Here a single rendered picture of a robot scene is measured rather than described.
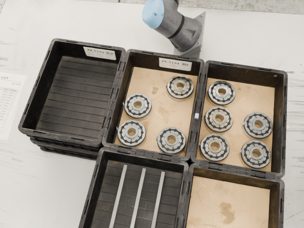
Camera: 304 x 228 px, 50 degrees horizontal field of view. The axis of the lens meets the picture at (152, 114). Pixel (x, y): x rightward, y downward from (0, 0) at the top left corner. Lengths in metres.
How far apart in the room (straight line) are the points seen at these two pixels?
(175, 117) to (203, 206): 0.33
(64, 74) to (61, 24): 0.40
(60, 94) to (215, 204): 0.71
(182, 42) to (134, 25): 0.32
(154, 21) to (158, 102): 0.33
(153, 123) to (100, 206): 0.35
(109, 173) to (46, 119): 0.33
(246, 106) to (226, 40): 0.43
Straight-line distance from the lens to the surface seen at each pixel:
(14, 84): 1.59
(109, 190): 1.16
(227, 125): 1.21
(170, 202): 1.14
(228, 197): 1.16
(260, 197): 1.19
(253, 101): 1.30
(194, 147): 1.09
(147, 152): 1.08
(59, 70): 1.40
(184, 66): 1.27
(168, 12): 1.36
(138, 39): 1.58
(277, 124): 1.23
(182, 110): 1.24
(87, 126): 1.25
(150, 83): 1.30
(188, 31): 1.41
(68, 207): 1.32
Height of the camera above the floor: 1.96
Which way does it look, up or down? 66 degrees down
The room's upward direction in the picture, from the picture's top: 4 degrees counter-clockwise
